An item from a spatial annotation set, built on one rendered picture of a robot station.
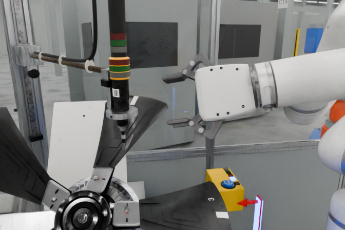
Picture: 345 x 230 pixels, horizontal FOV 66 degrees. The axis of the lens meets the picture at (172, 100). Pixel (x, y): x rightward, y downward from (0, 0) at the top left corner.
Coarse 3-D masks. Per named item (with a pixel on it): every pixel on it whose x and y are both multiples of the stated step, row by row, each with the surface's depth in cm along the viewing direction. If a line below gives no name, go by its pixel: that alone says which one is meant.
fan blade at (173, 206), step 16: (176, 192) 74; (192, 192) 74; (208, 192) 74; (144, 208) 66; (160, 208) 67; (176, 208) 67; (192, 208) 68; (208, 208) 69; (224, 208) 70; (144, 224) 61; (160, 224) 62; (176, 224) 63; (192, 224) 64; (208, 224) 65; (224, 224) 66
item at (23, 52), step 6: (18, 48) 95; (24, 48) 94; (30, 48) 95; (36, 48) 97; (18, 54) 97; (24, 54) 94; (30, 54) 96; (36, 54) 97; (18, 60) 98; (24, 60) 95; (30, 60) 96; (36, 60) 98; (24, 66) 95
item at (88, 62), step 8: (96, 0) 59; (96, 8) 59; (96, 16) 59; (96, 24) 60; (96, 32) 60; (96, 40) 61; (96, 48) 62; (40, 56) 88; (48, 56) 84; (56, 56) 79; (64, 56) 77; (88, 64) 65; (88, 72) 66
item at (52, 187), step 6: (48, 186) 64; (54, 186) 64; (60, 186) 63; (48, 192) 65; (54, 192) 64; (60, 192) 64; (66, 192) 63; (48, 198) 66; (60, 198) 64; (48, 204) 66; (54, 204) 66; (54, 210) 66
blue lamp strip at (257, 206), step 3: (258, 201) 70; (258, 204) 70; (255, 207) 72; (258, 207) 70; (255, 210) 72; (258, 210) 70; (255, 213) 72; (258, 213) 70; (255, 216) 72; (258, 216) 70; (255, 219) 72; (258, 219) 71; (255, 222) 72; (258, 222) 71; (255, 225) 72; (255, 228) 72
